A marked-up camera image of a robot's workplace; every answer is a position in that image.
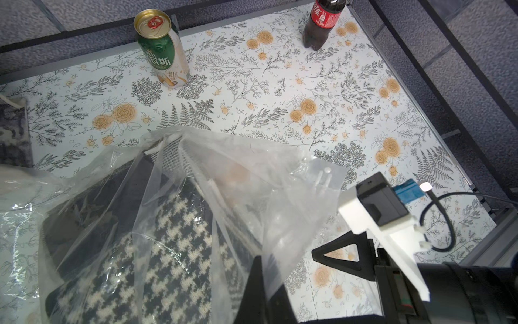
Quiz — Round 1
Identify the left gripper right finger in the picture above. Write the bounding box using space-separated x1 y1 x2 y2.
266 284 298 324

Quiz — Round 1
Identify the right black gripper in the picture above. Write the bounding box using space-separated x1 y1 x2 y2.
312 232 517 323

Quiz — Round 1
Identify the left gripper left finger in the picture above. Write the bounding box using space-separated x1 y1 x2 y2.
233 256 267 324

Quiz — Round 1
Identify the clear plastic vacuum bag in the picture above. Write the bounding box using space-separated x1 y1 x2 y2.
1 127 349 323

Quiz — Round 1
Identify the black white houndstooth scarf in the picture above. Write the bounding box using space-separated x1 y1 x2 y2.
41 155 258 323

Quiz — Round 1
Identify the cream canvas tote bag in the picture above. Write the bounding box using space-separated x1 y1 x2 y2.
1 95 34 168

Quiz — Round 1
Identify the green beverage can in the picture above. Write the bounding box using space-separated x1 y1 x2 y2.
134 9 190 89

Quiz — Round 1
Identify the cola bottle red cap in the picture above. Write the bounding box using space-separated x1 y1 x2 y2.
303 0 347 51

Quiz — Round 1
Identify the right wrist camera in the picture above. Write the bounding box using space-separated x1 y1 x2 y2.
337 172 432 302

